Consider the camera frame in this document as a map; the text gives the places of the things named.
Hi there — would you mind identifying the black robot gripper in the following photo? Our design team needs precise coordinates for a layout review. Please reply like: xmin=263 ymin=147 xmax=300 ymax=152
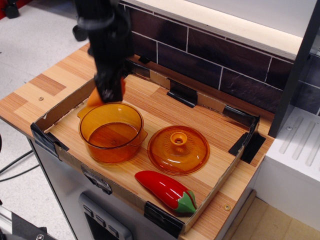
xmin=75 ymin=0 xmax=134 ymax=103

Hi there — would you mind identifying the orange toy carrot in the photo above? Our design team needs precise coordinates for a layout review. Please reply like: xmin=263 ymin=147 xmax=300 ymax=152
xmin=87 ymin=76 xmax=126 ymax=107

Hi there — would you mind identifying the cardboard fence with black tape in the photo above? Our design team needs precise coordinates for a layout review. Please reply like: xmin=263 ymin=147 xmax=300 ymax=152
xmin=30 ymin=63 xmax=270 ymax=240

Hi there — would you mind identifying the amber transparent plastic pot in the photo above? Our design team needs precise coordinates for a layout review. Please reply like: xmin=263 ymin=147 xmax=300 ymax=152
xmin=77 ymin=102 xmax=148 ymax=164

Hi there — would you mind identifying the amber transparent pot lid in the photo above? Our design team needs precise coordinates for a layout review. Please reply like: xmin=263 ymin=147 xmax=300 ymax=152
xmin=147 ymin=125 xmax=210 ymax=176

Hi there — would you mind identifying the black caster wheel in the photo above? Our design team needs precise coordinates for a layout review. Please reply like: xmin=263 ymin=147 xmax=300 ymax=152
xmin=0 ymin=0 xmax=20 ymax=19

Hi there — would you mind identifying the red toy chili pepper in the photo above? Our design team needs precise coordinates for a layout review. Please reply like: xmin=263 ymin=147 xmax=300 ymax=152
xmin=134 ymin=170 xmax=198 ymax=214

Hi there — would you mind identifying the grey oven control panel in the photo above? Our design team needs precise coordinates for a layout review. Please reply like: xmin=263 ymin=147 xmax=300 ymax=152
xmin=78 ymin=193 xmax=133 ymax=240

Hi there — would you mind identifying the white toy sink unit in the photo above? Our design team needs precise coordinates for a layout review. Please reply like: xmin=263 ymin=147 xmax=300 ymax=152
xmin=254 ymin=107 xmax=320 ymax=230

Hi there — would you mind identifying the black floor cable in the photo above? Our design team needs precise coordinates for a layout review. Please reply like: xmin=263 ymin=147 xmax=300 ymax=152
xmin=0 ymin=149 xmax=41 ymax=182

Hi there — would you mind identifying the black metal frame corner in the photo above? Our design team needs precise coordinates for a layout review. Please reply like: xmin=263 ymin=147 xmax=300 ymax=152
xmin=0 ymin=202 xmax=55 ymax=240

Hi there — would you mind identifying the dark grey vertical post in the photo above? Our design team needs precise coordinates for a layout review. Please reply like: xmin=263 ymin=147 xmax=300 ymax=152
xmin=268 ymin=0 xmax=320 ymax=138

